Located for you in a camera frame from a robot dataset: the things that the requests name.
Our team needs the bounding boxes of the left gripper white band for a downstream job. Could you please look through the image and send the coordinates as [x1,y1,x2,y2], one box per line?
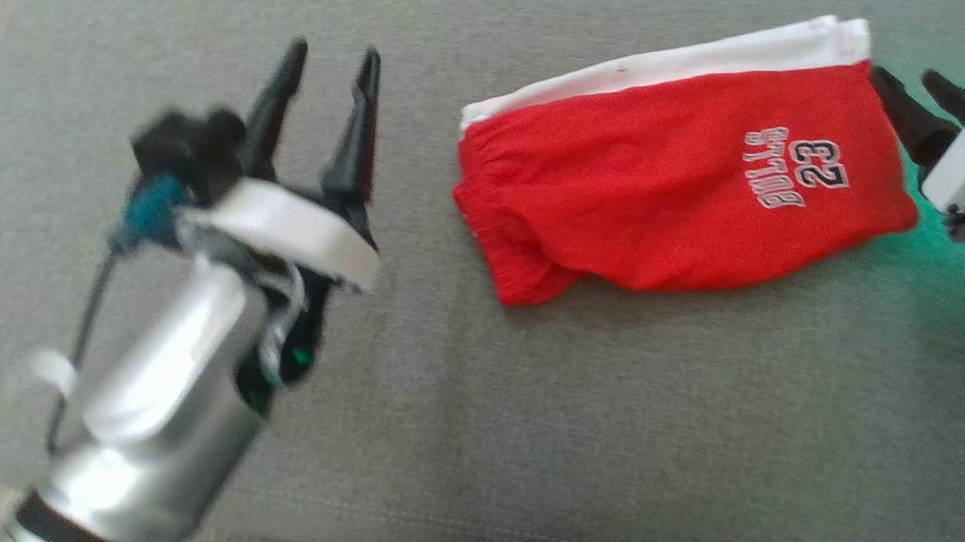
[168,31,392,419]

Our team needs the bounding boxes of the red white-striped basketball shorts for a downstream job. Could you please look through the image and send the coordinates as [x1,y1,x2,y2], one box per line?
[446,0,930,329]

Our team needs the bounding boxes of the large grey sofa seat cushion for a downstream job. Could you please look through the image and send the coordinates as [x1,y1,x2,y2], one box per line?
[0,0,965,542]

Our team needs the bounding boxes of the black left cable blue plug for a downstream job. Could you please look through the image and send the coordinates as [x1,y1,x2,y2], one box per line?
[44,167,193,462]

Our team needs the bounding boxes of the white left cable label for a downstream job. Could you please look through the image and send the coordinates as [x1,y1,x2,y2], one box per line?
[28,348,81,399]

